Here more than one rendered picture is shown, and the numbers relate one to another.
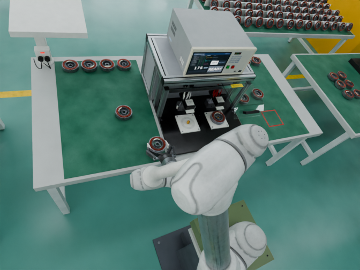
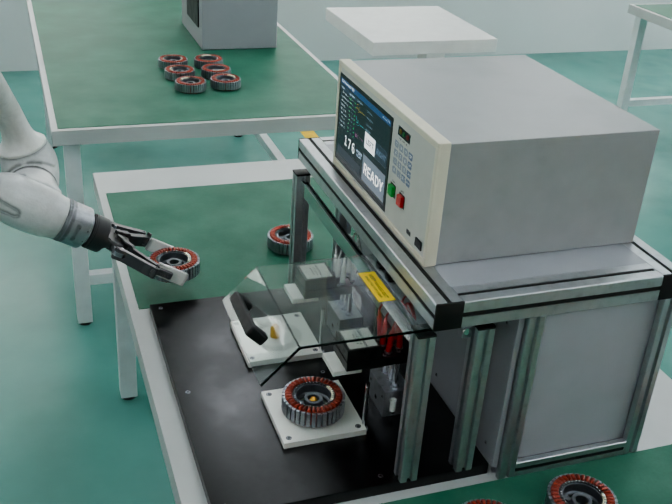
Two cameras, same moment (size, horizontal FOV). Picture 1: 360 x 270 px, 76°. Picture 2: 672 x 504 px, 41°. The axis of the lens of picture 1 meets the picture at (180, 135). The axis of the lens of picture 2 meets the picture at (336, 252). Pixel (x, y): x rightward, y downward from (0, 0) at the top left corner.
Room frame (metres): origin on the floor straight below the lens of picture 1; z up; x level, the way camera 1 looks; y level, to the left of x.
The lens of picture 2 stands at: (1.62, -1.42, 1.78)
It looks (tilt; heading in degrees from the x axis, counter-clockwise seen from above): 28 degrees down; 108
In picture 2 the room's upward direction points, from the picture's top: 4 degrees clockwise
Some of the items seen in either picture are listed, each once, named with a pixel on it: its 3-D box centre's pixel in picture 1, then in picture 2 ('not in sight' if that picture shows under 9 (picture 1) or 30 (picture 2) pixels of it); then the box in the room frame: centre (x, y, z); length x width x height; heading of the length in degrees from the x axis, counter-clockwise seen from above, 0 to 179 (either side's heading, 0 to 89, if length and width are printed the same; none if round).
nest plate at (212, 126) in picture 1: (216, 119); (312, 412); (1.20, -0.20, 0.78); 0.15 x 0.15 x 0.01; 39
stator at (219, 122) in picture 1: (217, 117); (313, 401); (1.20, -0.20, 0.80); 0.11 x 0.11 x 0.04
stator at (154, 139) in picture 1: (157, 144); (173, 264); (0.76, 0.10, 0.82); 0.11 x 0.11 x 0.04
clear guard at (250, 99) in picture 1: (240, 95); (341, 311); (1.26, -0.26, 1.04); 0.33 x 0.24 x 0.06; 39
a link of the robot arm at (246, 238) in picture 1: (245, 241); not in sight; (0.37, -0.49, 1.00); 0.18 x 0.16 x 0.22; 155
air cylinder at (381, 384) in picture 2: (210, 103); (388, 390); (1.32, -0.11, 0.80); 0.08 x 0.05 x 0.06; 129
